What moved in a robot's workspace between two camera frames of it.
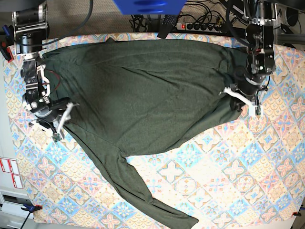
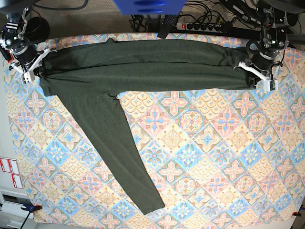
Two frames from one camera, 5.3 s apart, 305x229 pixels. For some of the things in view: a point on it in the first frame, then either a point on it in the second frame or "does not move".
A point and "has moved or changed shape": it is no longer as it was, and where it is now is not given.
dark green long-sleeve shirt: x=136 y=97 has moved or changed shape
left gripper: x=49 y=116 → x=27 y=57
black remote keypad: x=168 y=24 does not move
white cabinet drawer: x=12 y=215 does not move
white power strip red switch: x=198 y=27 does not move
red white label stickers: x=10 y=166 does not move
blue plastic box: x=150 y=7 does not move
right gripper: x=249 y=87 → x=256 y=70
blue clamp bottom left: x=30 y=208 does not move
